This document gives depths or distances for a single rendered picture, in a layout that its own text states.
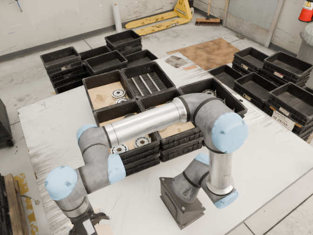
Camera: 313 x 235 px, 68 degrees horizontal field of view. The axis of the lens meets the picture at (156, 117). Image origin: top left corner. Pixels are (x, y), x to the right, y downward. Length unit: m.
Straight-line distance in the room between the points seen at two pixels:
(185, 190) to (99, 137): 0.59
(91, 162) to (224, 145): 0.39
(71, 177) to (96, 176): 0.06
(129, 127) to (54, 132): 1.16
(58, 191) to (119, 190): 0.84
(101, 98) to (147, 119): 1.07
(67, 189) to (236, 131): 0.49
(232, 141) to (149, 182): 0.78
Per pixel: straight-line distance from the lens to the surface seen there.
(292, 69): 2.94
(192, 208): 1.19
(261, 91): 2.69
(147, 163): 1.44
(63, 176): 0.62
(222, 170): 0.90
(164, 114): 0.76
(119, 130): 0.72
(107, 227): 0.89
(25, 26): 4.45
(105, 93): 1.83
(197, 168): 1.12
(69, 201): 0.65
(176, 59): 2.39
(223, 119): 0.72
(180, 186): 1.16
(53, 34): 4.55
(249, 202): 1.44
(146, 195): 1.38
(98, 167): 0.63
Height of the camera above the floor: 1.93
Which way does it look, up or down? 45 degrees down
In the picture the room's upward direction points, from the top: 3 degrees counter-clockwise
